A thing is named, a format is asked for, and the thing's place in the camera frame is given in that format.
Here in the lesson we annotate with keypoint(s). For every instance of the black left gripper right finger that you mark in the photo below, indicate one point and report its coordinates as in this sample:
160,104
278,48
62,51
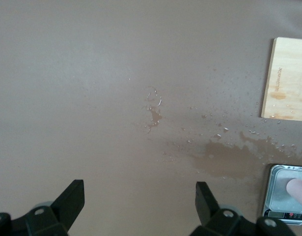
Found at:
206,206

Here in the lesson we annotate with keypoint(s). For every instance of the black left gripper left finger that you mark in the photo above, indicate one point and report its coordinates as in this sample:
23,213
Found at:
69,201

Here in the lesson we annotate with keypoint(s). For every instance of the silver kitchen scale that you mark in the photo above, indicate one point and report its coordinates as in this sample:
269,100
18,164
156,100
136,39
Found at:
276,191

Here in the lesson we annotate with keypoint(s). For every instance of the pink cup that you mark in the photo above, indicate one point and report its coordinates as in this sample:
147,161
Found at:
298,191

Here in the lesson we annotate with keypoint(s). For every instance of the brown table mat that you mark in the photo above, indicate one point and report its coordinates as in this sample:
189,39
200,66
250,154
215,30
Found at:
116,73

